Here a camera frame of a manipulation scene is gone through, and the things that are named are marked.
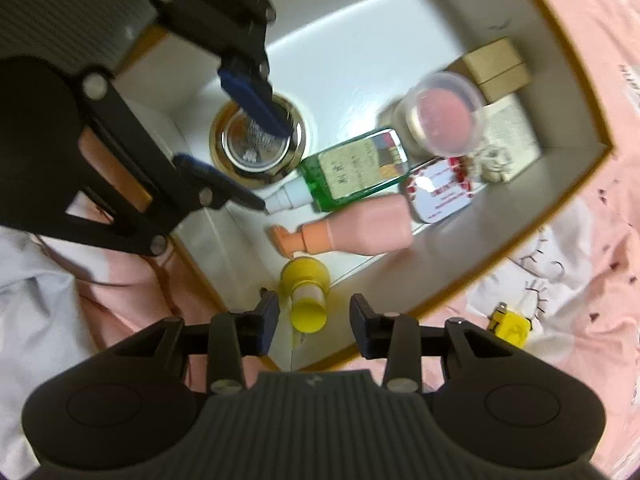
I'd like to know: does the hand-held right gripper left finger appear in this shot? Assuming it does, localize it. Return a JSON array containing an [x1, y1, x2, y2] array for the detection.
[[112, 289, 281, 396]]

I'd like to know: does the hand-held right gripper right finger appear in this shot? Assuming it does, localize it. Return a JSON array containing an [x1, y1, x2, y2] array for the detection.
[[349, 293, 521, 396]]

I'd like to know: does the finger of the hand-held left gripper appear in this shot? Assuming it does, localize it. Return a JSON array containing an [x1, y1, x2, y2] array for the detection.
[[140, 0, 294, 139], [30, 71, 267, 258]]

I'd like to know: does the small yellow bottle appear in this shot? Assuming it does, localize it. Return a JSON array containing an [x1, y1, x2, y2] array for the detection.
[[279, 256, 331, 335]]

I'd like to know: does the round metal tin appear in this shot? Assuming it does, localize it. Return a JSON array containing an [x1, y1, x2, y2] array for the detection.
[[210, 91, 306, 190]]

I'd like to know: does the pink pump bottle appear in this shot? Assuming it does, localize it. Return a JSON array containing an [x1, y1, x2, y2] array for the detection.
[[270, 194, 415, 260]]

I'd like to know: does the orange-rimmed cardboard box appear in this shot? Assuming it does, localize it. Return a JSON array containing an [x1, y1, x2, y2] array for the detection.
[[115, 0, 617, 374]]

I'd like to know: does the green spray bottle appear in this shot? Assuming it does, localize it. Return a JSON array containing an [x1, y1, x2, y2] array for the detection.
[[264, 127, 410, 216]]

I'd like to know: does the red white labelled packet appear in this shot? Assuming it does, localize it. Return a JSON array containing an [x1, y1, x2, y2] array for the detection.
[[402, 156, 476, 225]]

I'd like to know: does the white cloth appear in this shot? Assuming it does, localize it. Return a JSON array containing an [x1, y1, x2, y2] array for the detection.
[[0, 225, 119, 467]]

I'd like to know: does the beige ribbed box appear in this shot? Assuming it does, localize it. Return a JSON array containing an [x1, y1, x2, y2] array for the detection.
[[445, 37, 532, 104]]

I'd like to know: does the white printed paper box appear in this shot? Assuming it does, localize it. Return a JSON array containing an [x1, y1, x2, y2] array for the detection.
[[479, 95, 544, 184]]

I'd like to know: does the pink printed blanket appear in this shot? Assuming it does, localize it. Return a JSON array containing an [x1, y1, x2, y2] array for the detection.
[[30, 0, 640, 477]]

